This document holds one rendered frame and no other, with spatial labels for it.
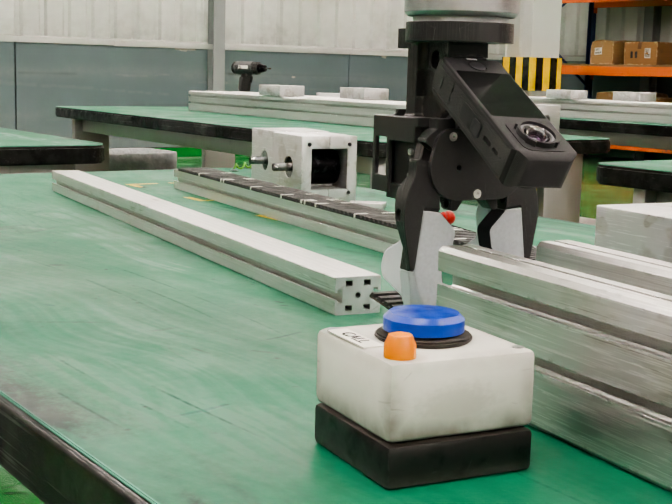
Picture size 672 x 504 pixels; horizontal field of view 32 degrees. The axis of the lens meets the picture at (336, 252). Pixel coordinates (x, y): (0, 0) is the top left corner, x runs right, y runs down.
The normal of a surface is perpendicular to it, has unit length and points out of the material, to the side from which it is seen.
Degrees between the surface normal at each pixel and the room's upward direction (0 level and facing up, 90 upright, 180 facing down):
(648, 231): 90
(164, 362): 0
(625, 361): 90
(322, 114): 90
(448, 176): 90
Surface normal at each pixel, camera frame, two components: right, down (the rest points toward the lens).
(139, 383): 0.03, -0.99
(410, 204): 0.44, 0.15
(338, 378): -0.90, 0.04
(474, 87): 0.27, -0.78
